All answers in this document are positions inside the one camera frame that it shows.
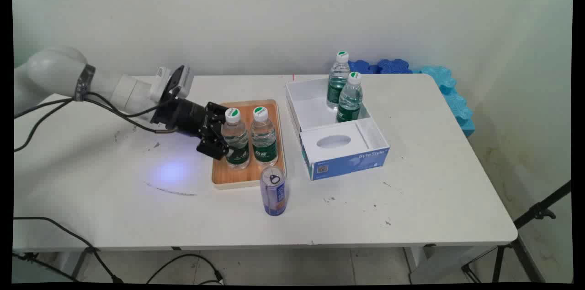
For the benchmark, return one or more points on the dark blue foam piece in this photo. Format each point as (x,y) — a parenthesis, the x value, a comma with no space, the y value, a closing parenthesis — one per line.
(394,66)
(363,67)

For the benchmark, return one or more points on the light blue foam piece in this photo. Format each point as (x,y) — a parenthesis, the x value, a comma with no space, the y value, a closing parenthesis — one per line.
(452,98)

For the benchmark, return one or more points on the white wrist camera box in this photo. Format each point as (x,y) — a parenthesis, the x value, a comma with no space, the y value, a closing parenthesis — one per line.
(176,82)

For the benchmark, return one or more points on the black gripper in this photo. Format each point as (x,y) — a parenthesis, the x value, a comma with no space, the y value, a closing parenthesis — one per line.
(183,115)

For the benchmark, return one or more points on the grey metal table leg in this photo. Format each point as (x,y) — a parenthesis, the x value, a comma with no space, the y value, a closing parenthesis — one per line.
(80,265)

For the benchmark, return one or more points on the white table leg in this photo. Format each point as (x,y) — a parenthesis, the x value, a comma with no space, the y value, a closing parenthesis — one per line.
(438,265)

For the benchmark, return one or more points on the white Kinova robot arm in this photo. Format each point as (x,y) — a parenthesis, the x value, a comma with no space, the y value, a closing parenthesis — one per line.
(55,70)

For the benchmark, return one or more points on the black tripod stand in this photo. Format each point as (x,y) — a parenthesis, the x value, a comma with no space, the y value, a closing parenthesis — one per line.
(532,214)

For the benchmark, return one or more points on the white blue cardboard box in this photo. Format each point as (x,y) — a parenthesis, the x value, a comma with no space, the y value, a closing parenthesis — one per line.
(340,162)

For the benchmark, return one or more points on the blue drink can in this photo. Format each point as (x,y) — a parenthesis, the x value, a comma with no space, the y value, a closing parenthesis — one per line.
(273,196)

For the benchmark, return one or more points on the wooden tray white rim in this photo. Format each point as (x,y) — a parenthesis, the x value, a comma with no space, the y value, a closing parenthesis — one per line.
(251,175)

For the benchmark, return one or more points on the green label water bottle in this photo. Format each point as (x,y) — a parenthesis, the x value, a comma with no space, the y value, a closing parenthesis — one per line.
(350,102)
(264,136)
(337,82)
(236,139)

